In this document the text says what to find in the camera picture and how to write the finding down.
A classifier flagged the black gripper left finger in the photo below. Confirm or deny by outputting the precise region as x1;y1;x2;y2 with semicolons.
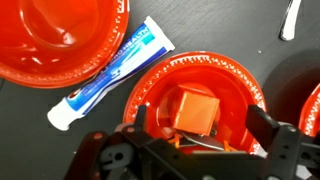
64;104;214;180

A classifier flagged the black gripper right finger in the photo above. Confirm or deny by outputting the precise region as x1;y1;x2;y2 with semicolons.
245;104;320;180

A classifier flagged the red cube block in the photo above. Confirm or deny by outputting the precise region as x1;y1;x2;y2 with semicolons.
172;84;221;137

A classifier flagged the red plastic bowl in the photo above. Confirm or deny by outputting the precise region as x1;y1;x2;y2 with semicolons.
122;50;268;156
298;83;320;138

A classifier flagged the blue white toothpaste tube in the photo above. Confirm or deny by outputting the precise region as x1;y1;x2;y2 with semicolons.
46;15;176;132

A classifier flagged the small metal tool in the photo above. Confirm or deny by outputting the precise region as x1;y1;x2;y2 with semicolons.
166;129;238;153

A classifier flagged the silver fork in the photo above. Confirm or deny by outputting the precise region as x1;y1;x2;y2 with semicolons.
279;0;303;42

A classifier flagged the large red plate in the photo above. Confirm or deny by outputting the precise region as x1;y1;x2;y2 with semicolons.
0;0;130;89

